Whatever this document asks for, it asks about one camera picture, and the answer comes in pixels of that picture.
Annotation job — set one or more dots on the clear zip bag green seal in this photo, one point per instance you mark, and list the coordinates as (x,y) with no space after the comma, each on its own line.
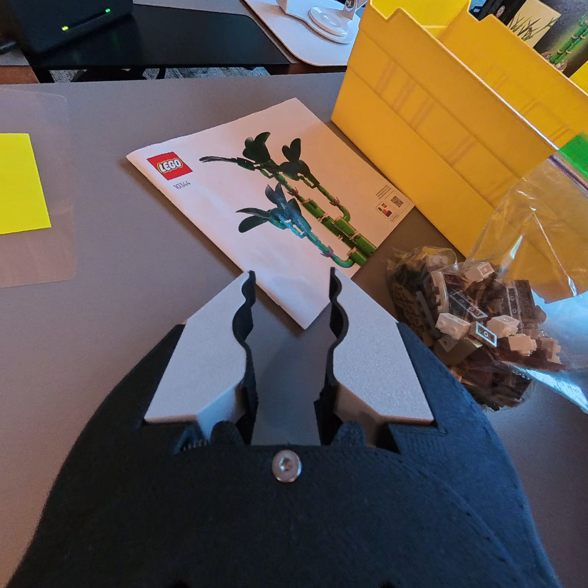
(542,216)

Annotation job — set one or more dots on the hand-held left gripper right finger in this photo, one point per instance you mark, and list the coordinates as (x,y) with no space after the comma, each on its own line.
(379,372)

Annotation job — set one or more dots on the pile of mixed toy bricks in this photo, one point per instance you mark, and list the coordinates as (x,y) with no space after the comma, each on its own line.
(477,321)

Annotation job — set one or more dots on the yellow sticky note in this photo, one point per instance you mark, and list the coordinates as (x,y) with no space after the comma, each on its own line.
(20,183)

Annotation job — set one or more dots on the toy instruction booklet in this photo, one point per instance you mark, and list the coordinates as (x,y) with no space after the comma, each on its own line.
(206,216)

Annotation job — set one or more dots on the black device with green lights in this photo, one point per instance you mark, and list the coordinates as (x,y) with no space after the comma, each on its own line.
(55,18)

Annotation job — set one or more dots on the grey desk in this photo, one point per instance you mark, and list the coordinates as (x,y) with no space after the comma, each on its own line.
(115,344)

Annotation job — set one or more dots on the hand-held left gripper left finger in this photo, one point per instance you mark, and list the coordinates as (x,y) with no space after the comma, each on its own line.
(202,372)

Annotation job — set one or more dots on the yellow plastic bin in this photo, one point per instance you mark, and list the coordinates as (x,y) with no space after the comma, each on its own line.
(413,138)
(579,78)

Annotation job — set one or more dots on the black toy set box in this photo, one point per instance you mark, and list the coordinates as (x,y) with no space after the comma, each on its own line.
(542,27)

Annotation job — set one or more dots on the white folding stand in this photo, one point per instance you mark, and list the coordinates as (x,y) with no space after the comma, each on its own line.
(312,46)

